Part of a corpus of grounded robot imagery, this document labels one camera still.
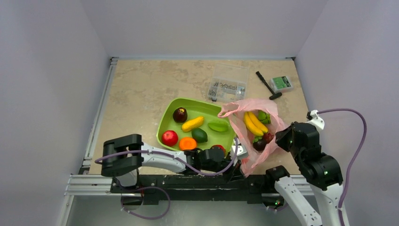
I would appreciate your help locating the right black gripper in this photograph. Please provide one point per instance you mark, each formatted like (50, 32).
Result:
(283, 141)

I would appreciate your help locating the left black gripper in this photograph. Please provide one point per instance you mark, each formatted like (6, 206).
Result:
(229, 160)

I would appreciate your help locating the pink plastic bag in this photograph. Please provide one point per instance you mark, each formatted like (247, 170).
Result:
(253, 161)

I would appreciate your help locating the yellow fake banana bunch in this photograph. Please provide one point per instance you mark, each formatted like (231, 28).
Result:
(254, 125)

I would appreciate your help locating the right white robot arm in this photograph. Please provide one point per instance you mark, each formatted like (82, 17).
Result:
(320, 170)

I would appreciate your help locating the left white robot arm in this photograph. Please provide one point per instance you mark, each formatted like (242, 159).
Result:
(123, 156)

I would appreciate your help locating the red fake apple right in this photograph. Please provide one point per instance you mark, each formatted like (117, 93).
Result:
(220, 147)

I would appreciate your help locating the dark green fake avocado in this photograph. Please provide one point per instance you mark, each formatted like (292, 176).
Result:
(199, 135)

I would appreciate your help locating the orange fake fruit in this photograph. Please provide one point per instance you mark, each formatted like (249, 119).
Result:
(187, 143)

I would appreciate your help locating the red fake grape bunch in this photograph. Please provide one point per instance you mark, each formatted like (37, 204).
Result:
(268, 137)

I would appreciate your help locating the green fake starfruit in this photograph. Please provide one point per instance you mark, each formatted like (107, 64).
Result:
(218, 126)

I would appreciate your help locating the yellow fake fruit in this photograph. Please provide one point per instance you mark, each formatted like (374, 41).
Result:
(192, 124)

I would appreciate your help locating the red fake apple left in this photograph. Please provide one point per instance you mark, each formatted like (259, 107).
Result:
(169, 138)

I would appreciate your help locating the dark red fake apple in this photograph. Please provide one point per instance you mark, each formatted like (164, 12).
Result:
(180, 115)

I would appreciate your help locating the green plastic tray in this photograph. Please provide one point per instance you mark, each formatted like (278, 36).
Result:
(195, 108)

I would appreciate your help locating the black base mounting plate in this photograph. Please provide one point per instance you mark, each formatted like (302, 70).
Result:
(151, 189)

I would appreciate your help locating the small green labelled box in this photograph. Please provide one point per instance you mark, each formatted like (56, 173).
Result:
(281, 84)

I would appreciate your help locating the clear plastic screw box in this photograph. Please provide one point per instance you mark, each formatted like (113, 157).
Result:
(228, 84)

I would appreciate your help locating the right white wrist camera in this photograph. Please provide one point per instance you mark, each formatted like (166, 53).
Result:
(314, 119)

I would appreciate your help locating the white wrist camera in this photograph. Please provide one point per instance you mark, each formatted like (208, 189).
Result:
(314, 119)
(239, 152)

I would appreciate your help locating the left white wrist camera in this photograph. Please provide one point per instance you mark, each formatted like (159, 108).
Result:
(239, 152)

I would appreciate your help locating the black T-handle tool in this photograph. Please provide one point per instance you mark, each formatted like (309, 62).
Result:
(274, 95)

